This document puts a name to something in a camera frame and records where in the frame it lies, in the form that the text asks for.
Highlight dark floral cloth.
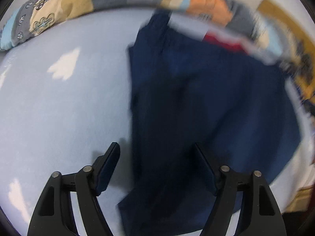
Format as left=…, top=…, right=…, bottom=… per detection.
left=281, top=39, right=315, bottom=79

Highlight wooden headboard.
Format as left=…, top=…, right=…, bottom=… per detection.
left=256, top=0, right=315, bottom=79

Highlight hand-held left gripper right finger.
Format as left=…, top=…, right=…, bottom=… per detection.
left=193, top=143, right=287, bottom=236

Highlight navy jacket with red collar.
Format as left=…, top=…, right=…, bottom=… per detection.
left=117, top=10, right=302, bottom=236

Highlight light blue cloud bed sheet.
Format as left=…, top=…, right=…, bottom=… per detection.
left=0, top=7, right=315, bottom=236

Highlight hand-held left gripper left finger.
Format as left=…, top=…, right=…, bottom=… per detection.
left=27, top=141, right=121, bottom=236

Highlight yellow and navy dotted cloth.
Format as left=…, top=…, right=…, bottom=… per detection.
left=293, top=76, right=315, bottom=101

